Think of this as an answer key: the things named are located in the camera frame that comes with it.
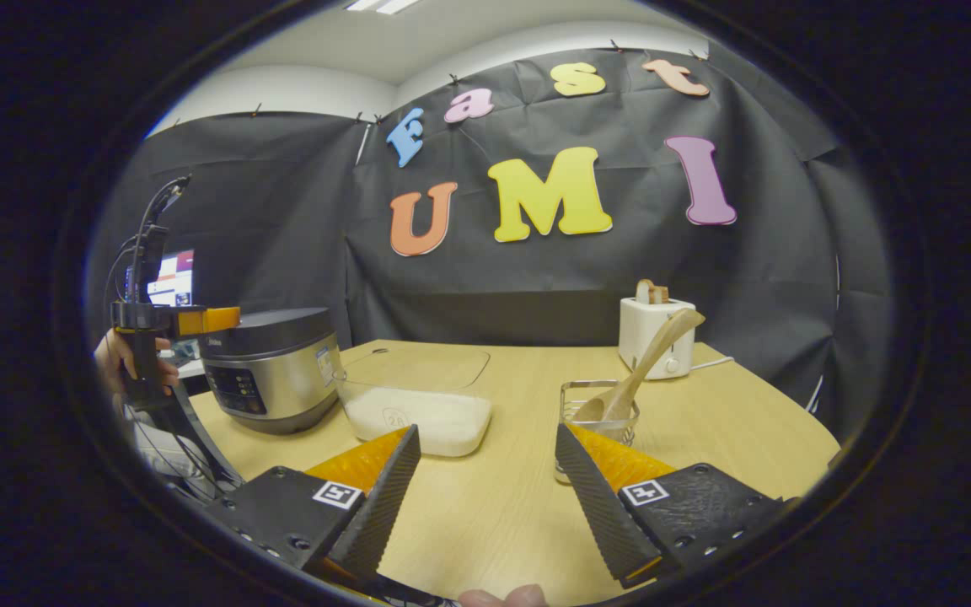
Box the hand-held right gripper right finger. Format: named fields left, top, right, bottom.
left=555, top=424, right=798, bottom=589

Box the wooden spoon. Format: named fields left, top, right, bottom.
left=572, top=308, right=705, bottom=424

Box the clear container of rice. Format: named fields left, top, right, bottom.
left=335, top=344, right=493, bottom=459

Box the white toaster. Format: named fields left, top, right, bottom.
left=619, top=297, right=697, bottom=380

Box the black and silver rice cooker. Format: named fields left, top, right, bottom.
left=199, top=307, right=343, bottom=435

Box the computer monitor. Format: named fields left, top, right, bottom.
left=147, top=250, right=196, bottom=309

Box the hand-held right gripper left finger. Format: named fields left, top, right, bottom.
left=201, top=424, right=421, bottom=591

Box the black backdrop cloth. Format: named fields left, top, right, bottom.
left=89, top=42, right=891, bottom=439

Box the wire chopstick holder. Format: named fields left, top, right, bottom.
left=555, top=379, right=641, bottom=486

